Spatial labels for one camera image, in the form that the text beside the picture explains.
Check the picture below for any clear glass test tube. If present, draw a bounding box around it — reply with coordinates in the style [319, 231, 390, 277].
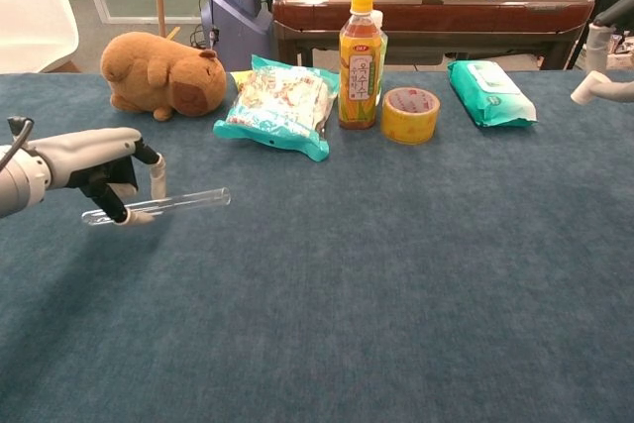
[80, 186, 233, 227]

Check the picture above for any brown mahjong table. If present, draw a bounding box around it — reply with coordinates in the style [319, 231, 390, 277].
[270, 0, 595, 70]

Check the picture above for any white plastic chair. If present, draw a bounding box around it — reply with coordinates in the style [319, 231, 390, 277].
[0, 0, 80, 75]

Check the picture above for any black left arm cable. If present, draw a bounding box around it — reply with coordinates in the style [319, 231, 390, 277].
[0, 115, 35, 171]

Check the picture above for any yellow-capped tea bottle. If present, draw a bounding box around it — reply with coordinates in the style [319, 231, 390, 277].
[338, 0, 386, 131]

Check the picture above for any teal snack bag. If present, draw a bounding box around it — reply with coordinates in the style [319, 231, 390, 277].
[212, 54, 341, 162]

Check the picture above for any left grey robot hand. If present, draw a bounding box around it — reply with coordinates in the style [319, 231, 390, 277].
[27, 126, 167, 229]

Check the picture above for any black tripod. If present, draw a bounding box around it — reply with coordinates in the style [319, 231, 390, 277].
[566, 0, 626, 71]

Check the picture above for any blue table mat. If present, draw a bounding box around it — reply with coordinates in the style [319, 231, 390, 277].
[0, 70, 634, 423]

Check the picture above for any yellow packing tape roll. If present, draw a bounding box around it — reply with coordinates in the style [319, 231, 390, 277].
[379, 86, 441, 146]

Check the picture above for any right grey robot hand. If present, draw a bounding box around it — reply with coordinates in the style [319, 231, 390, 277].
[585, 0, 634, 103]

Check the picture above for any brown capybara plush toy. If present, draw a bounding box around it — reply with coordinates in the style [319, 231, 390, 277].
[99, 31, 229, 122]

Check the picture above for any clear white-capped bottle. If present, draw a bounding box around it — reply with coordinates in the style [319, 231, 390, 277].
[370, 9, 390, 97]

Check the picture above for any blue-grey machine pedestal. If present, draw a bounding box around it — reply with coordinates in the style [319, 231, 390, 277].
[200, 0, 278, 70]

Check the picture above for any green wet wipes pack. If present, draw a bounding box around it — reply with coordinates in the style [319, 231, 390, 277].
[447, 59, 539, 129]

